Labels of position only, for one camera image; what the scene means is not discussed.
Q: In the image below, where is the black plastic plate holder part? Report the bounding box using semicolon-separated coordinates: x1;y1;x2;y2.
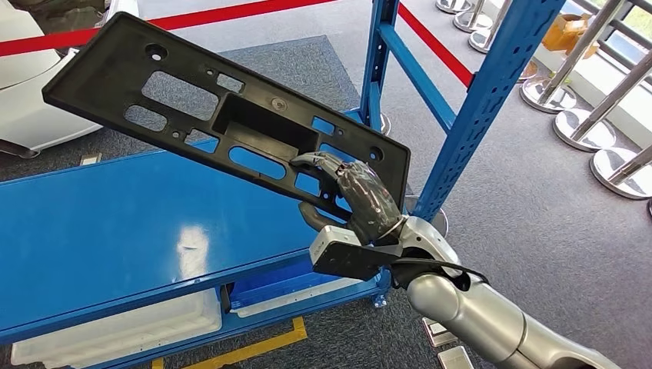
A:
42;12;411;221

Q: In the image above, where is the white car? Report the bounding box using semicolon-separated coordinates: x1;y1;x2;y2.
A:
0;0;139;159

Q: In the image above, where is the blue plastic bin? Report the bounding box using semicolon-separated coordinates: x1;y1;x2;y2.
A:
226;259;358;307

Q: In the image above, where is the chrome stanchion black cap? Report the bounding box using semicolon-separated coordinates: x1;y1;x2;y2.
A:
404;72;479;238

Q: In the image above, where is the white plastic tray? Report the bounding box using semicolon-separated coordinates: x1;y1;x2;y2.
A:
10;288;224;369

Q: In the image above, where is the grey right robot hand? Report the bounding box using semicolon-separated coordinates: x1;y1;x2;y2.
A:
290;151;404;245

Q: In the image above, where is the blue metal shelf rack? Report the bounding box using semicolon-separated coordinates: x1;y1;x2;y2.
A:
0;0;567;369

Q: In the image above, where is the yellow floor tape marking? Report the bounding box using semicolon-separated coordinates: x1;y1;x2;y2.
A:
151;316;308;369

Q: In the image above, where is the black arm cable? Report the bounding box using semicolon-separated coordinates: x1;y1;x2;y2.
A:
392;257;490;291

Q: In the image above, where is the white plastic bin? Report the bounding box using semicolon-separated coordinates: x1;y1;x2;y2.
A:
235;277;363;319

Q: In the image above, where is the orange cardboard box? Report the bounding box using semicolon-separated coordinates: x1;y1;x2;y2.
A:
541;12;601;59

